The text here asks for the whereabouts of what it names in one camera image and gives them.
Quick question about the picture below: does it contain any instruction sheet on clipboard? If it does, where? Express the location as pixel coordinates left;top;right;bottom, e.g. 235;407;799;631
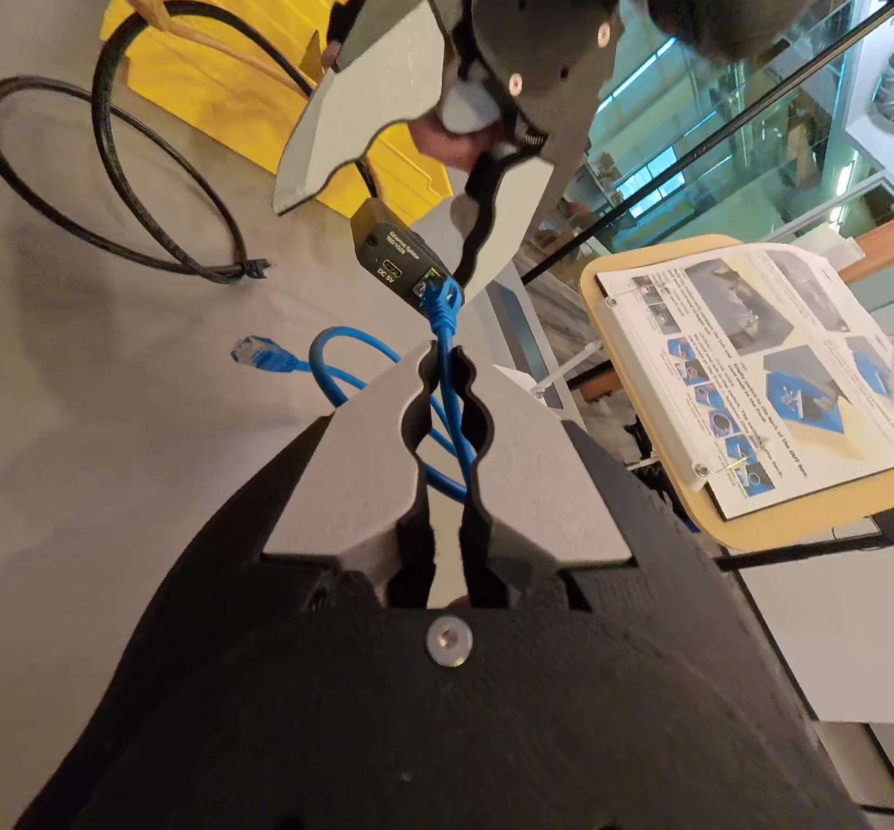
580;235;894;552

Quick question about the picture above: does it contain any printed instruction sheet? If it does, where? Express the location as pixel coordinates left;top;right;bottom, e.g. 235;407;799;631
597;243;894;522

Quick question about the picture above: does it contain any wooden beam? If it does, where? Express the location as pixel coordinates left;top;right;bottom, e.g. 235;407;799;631
838;219;894;286

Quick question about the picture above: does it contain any black ethernet splitter box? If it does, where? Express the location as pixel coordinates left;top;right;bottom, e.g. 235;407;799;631
349;198;465;317

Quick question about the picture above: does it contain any silver air duct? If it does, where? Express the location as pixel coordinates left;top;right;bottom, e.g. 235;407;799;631
866;69;894;143

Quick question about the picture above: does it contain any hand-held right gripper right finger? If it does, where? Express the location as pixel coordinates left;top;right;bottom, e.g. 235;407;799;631
453;347;634;609

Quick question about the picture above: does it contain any person's left hand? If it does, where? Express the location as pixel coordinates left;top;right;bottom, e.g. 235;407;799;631
411;114;504;173

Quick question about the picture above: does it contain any black metal bar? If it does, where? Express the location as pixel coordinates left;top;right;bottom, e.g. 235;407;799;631
716;530;894;573

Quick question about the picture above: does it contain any blue ethernet cable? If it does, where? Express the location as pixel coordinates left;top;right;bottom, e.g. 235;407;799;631
230;275;483;504

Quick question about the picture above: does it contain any thin black rail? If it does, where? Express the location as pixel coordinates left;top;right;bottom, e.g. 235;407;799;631
520;2;894;286

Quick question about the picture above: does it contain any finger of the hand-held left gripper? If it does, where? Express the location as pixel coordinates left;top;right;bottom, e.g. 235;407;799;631
272;0;449;216
450;149;557;302

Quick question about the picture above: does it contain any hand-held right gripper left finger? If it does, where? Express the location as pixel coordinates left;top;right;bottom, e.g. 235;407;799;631
262;340;439;607

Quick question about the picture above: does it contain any black ethernet cable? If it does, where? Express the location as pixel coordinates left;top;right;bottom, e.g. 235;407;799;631
0;0;381;285

